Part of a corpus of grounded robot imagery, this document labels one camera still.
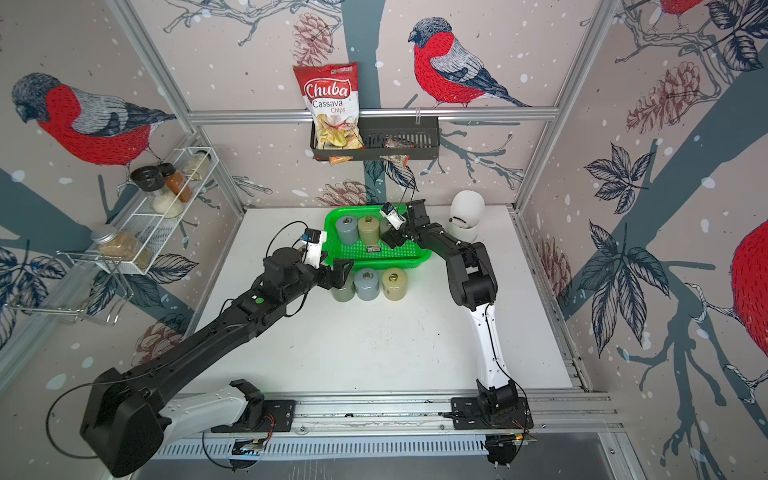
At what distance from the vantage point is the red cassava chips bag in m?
0.83

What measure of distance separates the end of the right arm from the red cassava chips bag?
0.25m

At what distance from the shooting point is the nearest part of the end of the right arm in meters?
0.85
